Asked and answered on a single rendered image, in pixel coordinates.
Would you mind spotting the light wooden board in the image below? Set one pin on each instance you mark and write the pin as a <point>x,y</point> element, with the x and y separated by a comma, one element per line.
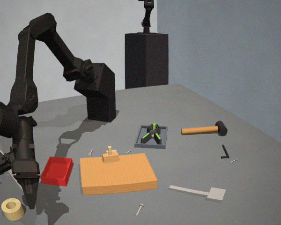
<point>131,173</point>

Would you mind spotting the mallet with wooden handle and black head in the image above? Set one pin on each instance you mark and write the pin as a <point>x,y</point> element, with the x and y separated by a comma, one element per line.
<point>219,126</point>

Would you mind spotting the red shallow tray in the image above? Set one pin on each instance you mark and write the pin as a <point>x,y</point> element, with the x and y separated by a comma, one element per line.
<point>57,171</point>

